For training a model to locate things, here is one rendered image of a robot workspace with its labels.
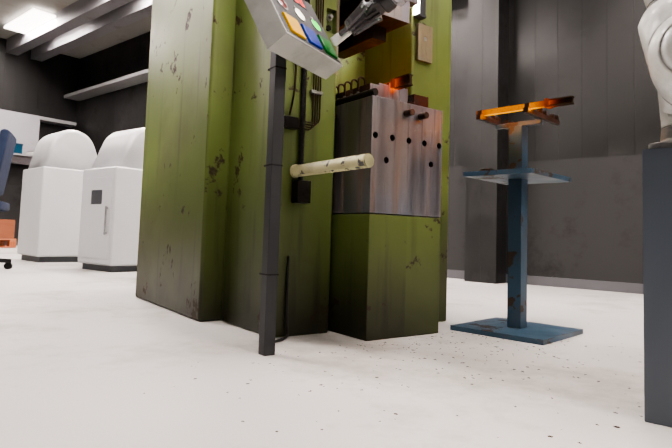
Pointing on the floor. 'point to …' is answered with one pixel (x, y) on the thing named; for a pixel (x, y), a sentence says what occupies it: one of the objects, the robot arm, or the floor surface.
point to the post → (272, 206)
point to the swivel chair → (5, 173)
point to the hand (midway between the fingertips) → (341, 36)
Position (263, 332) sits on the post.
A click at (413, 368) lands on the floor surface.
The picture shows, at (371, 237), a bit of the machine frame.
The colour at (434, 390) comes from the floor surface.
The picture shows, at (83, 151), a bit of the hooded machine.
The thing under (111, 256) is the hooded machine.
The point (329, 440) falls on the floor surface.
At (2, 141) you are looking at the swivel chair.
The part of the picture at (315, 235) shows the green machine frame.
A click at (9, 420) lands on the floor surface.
